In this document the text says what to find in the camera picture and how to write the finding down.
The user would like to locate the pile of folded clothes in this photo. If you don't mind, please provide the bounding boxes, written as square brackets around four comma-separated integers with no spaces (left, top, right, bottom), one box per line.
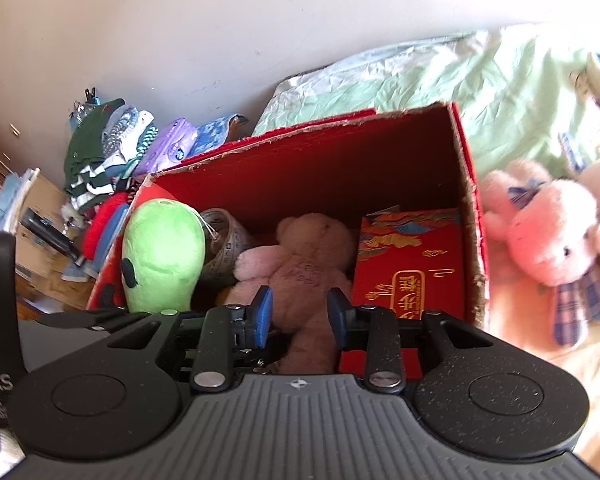
[62,98,160,281]

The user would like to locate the red gold-printed gift box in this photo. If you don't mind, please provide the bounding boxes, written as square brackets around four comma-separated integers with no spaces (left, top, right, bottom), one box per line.
[338,205,467,380]

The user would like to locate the blue patterned packet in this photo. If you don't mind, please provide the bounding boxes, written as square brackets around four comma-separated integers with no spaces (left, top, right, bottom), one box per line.
[184,114,250,159]

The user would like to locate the light green bed sheet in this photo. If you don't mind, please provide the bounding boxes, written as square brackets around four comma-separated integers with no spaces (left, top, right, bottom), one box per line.
[252,22,600,183]

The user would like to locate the pink plush bunny plaid ears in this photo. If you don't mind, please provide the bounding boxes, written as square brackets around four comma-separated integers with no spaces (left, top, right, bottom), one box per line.
[480,159,600,349]

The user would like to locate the green plush toy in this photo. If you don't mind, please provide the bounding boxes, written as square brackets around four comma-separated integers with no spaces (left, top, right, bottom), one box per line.
[121,198,207,314]

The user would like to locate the purple plastic packet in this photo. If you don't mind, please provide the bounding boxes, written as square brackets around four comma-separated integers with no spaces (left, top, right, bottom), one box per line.
[136,118,199,176]

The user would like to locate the grey patterned tape roll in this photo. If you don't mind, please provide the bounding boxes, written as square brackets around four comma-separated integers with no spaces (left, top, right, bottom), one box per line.
[198,207,255,289]

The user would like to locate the light blue folded cloth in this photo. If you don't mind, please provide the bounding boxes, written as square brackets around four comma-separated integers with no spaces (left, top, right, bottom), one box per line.
[0,172,27,226]

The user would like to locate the red cardboard box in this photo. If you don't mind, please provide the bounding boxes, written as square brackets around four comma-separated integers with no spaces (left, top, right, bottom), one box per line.
[86,101,489,380]

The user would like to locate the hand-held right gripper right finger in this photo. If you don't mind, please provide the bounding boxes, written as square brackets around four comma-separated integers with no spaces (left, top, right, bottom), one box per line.
[327,287,496,395]

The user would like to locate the dusty pink teddy bear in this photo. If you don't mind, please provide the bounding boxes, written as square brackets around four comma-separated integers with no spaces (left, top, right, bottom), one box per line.
[232,213,358,376]

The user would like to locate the black tool handle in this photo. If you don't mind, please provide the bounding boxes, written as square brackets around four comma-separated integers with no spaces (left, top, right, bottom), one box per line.
[21,208,87,267]

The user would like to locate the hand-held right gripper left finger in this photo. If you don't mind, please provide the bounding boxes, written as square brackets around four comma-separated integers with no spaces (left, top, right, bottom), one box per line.
[105,285,276,394]

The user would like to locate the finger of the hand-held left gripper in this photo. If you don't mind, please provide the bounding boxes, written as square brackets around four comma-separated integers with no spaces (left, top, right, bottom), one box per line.
[34,308,153,334]

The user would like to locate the brown cardboard box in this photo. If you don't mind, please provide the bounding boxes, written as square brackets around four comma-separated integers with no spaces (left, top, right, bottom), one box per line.
[11,170,72,281]

